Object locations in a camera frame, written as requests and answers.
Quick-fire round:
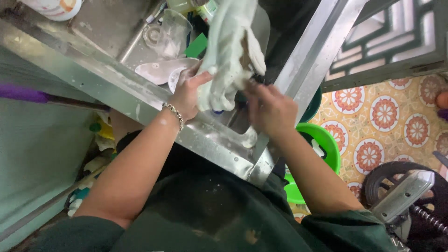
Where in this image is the person's left hand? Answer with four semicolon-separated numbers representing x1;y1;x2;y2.
169;62;214;123

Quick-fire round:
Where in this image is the person's right hand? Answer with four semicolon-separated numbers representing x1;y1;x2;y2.
242;81;299;138

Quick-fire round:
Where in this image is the pale green rubber glove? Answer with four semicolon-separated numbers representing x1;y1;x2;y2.
197;0;267;112

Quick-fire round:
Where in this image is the dark green plastic basin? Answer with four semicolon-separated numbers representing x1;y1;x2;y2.
299;86;323;124

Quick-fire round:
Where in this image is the green sponge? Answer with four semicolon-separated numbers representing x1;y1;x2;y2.
184;33;208;59

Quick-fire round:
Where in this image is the white round strainer lid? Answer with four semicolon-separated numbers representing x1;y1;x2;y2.
168;66;188;94

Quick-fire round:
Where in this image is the bright green plastic basin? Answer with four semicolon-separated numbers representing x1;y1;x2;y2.
283;122;342;205

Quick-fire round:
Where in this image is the green label bottle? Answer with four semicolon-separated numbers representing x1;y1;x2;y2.
196;0;219;25

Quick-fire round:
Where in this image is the white plastic plate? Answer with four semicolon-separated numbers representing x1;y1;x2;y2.
135;57;200;85

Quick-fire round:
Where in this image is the clear plastic measuring jug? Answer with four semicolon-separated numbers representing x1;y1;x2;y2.
154;9;194;60

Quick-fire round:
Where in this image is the stainless steel sink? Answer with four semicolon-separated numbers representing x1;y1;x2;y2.
0;0;368;189

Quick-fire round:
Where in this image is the person's dark green shirt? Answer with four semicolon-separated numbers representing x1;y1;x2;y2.
21;130;403;252

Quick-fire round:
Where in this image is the metal window grille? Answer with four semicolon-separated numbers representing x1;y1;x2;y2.
320;0;448;93

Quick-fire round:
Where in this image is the heap of bottles under sink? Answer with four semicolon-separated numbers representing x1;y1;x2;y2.
65;111;121;218

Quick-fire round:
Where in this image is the white plastic tub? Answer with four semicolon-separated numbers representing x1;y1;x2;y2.
19;0;83;22

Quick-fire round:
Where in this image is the silver chain bracelet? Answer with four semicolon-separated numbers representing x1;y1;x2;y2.
162;102;185;134

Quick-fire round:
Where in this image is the black wheel with metal bracket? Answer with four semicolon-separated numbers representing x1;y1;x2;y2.
361;161;448;252

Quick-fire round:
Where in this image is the purple broom handle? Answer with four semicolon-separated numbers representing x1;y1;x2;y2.
0;83;112;113

